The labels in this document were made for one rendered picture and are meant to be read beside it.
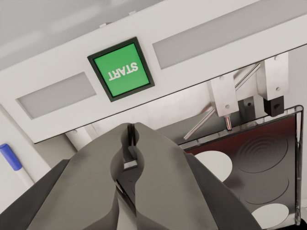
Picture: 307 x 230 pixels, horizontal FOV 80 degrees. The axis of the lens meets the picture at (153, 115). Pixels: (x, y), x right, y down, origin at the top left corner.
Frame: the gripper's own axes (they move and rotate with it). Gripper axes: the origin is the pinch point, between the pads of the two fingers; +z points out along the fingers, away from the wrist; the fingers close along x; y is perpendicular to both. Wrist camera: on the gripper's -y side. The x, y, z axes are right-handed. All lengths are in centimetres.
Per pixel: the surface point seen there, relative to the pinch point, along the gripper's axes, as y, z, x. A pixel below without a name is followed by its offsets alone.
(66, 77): -0.8, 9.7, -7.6
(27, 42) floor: 5, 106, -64
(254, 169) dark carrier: 21.1, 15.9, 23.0
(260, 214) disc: 35.8, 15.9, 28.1
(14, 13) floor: -10, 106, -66
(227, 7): -7.4, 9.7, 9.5
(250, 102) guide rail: 8.2, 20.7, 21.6
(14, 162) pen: 9.8, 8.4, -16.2
